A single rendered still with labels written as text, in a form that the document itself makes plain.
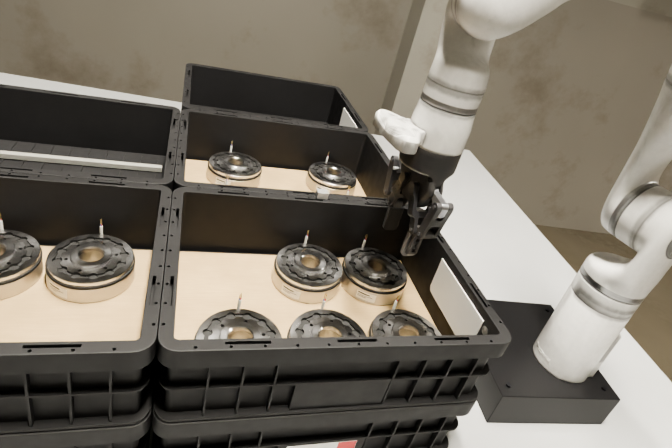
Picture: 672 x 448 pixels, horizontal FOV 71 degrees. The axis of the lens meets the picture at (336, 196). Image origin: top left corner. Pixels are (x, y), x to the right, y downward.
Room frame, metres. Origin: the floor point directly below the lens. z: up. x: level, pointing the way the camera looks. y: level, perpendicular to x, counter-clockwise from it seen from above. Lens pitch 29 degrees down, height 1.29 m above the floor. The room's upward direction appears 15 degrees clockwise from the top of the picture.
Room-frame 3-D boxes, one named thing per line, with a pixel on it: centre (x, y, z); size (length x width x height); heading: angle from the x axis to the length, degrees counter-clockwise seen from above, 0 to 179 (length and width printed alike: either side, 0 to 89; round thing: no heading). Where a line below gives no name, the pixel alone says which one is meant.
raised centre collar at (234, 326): (0.40, 0.06, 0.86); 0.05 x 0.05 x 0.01
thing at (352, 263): (0.61, -0.09, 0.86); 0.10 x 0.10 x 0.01
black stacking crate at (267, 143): (0.78, 0.10, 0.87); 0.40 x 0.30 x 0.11; 111
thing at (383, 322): (0.47, -0.14, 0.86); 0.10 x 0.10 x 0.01
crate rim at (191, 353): (0.50, -0.01, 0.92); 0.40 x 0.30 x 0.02; 111
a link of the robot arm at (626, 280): (0.62, -0.44, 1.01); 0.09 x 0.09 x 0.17; 33
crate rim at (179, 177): (0.78, 0.10, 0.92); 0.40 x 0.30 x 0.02; 111
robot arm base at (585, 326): (0.62, -0.44, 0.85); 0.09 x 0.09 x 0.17; 15
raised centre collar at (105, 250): (0.46, 0.28, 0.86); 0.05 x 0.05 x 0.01
